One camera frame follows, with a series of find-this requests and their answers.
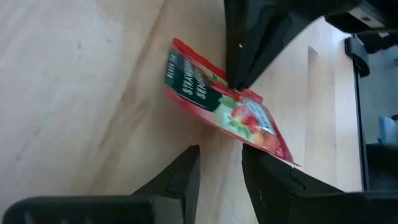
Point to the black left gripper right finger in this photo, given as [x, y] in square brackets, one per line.
[270, 193]

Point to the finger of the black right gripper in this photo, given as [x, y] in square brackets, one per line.
[236, 46]
[264, 25]

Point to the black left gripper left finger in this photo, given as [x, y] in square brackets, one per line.
[180, 180]

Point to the strawberry tea sachet red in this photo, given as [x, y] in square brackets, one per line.
[192, 84]

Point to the light blue object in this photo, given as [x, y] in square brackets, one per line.
[388, 130]

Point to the black table frame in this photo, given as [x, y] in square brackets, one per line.
[357, 59]

